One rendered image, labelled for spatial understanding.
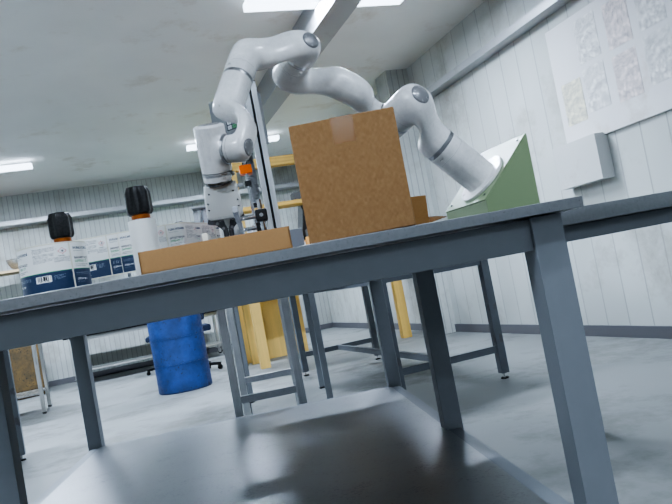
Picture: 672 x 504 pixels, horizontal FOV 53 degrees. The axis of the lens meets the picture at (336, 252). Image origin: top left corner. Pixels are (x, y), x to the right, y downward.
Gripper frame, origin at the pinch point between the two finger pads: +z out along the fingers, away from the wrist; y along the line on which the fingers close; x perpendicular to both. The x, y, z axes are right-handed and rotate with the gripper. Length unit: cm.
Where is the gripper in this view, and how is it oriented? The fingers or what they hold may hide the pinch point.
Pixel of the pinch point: (229, 235)
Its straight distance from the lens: 195.1
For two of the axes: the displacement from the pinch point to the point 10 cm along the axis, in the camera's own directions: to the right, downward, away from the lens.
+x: 1.6, 2.8, -9.5
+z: 1.4, 9.4, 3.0
